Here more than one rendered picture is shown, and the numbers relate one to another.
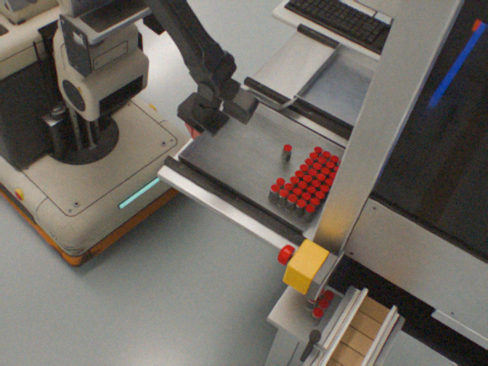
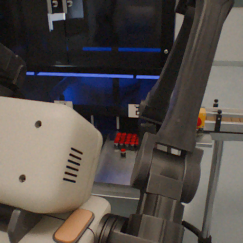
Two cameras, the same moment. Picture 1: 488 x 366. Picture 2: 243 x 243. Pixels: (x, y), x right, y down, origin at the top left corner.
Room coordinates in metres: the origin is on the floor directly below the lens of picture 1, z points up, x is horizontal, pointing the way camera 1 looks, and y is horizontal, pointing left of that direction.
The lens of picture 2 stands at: (1.15, 0.86, 1.54)
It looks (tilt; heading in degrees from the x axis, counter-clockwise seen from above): 26 degrees down; 254
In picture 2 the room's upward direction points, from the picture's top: 1 degrees counter-clockwise
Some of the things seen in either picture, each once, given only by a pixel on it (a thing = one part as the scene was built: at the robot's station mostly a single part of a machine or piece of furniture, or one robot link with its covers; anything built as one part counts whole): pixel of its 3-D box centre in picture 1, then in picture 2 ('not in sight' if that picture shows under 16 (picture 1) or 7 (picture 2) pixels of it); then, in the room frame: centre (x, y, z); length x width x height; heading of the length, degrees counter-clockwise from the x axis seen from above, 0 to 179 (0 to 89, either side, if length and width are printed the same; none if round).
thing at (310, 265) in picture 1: (308, 269); (196, 116); (0.53, -0.15, 1.00); 0.08 x 0.07 x 0.07; 64
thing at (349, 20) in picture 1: (348, 20); not in sight; (1.54, -0.25, 0.82); 0.40 x 0.14 x 0.02; 63
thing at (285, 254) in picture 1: (288, 256); (196, 121); (0.55, -0.11, 0.99); 0.04 x 0.04 x 0.04; 64
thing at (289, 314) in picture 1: (311, 313); (196, 137); (0.50, -0.18, 0.87); 0.14 x 0.13 x 0.02; 64
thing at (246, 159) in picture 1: (268, 160); (131, 161); (0.86, -0.05, 0.90); 0.34 x 0.26 x 0.04; 64
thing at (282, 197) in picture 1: (300, 176); (135, 147); (0.82, -0.13, 0.90); 0.18 x 0.02 x 0.05; 154
